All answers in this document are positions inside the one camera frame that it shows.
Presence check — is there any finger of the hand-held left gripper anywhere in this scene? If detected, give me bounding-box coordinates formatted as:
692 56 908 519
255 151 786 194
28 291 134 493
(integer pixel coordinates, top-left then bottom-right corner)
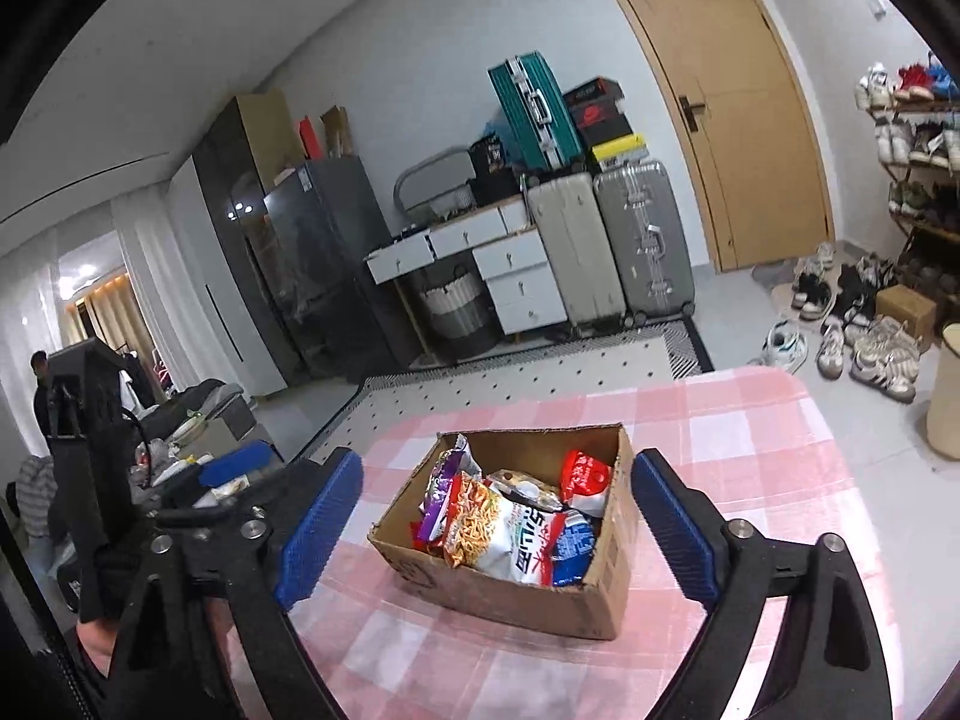
197 440 276 490
152 474 263 530

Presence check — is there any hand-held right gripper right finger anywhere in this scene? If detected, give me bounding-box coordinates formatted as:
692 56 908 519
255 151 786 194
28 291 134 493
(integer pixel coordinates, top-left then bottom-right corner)
630 448 902 720

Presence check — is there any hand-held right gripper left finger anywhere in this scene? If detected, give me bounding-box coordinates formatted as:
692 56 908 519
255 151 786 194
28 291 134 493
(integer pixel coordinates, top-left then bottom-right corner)
112 446 366 720

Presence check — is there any red white snack packet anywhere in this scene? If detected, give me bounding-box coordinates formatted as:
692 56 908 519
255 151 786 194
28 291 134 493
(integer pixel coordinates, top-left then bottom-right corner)
560 449 614 520

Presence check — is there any blue snack packet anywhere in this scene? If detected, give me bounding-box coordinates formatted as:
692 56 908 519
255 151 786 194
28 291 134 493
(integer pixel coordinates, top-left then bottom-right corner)
550 510 599 587

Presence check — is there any purple cartoon snack packet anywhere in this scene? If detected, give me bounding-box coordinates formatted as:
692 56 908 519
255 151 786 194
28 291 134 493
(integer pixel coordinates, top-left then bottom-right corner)
426 448 475 497
409 474 464 550

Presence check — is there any beige cake packet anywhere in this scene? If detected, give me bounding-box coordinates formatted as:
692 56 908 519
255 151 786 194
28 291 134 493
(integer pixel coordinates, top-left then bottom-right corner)
484 468 565 512

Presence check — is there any brown cardboard box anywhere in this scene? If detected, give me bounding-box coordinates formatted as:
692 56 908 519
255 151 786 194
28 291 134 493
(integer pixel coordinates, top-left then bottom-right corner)
367 424 641 642

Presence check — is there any white noodle snack packet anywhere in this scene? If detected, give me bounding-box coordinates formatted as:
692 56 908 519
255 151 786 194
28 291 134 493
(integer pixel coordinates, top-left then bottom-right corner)
442 471 576 587

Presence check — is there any person's left forearm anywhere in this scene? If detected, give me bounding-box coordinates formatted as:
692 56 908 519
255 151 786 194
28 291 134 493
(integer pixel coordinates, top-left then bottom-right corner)
75 615 121 685

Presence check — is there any striped cloth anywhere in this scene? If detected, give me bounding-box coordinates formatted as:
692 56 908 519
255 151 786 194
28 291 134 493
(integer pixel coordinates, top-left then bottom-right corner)
6 454 59 542

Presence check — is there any pink checkered tablecloth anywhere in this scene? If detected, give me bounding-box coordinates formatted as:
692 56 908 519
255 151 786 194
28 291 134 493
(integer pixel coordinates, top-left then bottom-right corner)
225 367 905 720

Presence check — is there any white dotted rug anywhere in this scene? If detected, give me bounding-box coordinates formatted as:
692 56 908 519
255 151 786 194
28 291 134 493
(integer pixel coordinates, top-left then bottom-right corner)
300 317 715 467

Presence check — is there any dark refrigerator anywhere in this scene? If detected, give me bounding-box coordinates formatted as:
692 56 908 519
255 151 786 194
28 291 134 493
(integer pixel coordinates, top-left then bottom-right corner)
261 157 422 385

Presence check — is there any tall dark glass cabinet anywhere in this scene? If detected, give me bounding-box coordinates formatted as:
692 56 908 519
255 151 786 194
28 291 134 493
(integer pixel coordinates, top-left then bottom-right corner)
190 94 302 400

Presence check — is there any pile of shoes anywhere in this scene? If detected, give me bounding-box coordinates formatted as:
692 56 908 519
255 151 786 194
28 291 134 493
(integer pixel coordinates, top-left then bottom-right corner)
761 240 925 404

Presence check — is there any woven laundry basket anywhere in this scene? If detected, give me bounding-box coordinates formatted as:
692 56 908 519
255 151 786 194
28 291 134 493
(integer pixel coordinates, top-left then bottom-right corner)
416 266 501 359

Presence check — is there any silver suitcase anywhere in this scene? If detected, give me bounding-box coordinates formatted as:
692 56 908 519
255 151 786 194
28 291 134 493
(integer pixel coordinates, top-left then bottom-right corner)
594 159 696 329

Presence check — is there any beige suitcase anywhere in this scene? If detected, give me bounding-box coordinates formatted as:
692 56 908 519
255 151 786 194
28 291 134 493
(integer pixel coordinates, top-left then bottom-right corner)
525 171 629 340

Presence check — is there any white drawer desk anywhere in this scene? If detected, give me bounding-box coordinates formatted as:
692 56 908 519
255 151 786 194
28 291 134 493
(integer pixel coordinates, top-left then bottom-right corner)
365 195 569 340

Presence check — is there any cream bucket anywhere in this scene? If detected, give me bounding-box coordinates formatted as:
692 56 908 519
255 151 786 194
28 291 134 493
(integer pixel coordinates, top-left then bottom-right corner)
926 321 960 464

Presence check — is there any small closed cardboard box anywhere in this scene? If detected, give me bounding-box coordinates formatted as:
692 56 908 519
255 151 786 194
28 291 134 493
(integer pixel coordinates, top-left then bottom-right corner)
875 283 940 351

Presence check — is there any brown cardboard sheet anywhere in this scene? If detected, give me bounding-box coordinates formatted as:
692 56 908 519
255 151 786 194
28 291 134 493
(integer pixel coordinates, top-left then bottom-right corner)
321 105 353 160

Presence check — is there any yellow black box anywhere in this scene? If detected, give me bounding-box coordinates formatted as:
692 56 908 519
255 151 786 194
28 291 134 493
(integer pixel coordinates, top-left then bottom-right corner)
589 133 648 167

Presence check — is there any black bag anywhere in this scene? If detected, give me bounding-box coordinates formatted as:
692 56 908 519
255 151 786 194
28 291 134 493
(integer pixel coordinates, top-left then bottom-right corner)
469 133 524 201

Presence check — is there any black red shoe box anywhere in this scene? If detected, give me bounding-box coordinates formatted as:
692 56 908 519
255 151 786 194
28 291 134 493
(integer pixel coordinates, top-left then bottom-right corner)
562 77 629 151

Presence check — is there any wooden door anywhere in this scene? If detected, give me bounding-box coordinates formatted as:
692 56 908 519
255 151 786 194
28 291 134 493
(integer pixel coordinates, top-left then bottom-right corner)
587 0 836 275

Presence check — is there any teal suitcase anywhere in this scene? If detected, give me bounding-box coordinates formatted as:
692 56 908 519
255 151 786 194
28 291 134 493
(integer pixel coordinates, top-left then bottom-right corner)
487 51 587 175

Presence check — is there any wooden shoe rack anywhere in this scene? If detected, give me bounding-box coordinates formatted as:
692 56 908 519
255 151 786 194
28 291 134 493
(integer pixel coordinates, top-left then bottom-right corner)
853 52 960 257

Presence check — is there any grey curved frame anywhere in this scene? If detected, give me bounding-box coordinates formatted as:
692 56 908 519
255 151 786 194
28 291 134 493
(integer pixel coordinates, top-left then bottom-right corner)
394 148 479 224

